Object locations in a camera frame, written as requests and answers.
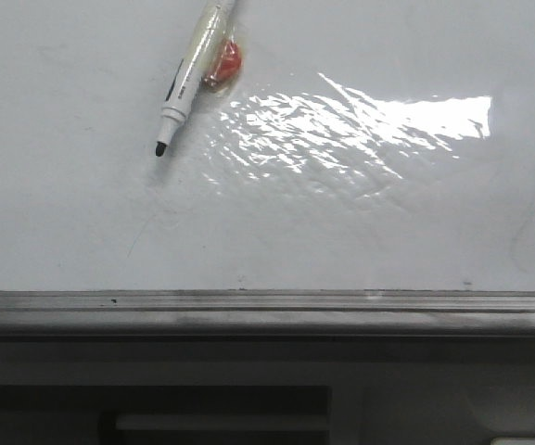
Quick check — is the white black-tipped whiteboard marker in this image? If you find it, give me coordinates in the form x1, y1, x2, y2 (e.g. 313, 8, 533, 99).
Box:
155, 1, 236, 157

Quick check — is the red round magnet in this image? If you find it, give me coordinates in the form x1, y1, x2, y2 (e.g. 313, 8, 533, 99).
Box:
203, 39, 243, 91

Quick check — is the grey aluminium whiteboard tray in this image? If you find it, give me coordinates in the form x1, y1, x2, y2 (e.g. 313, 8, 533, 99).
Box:
0, 289, 535, 337

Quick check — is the white whiteboard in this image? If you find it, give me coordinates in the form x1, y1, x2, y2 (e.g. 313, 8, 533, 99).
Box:
0, 1, 535, 291

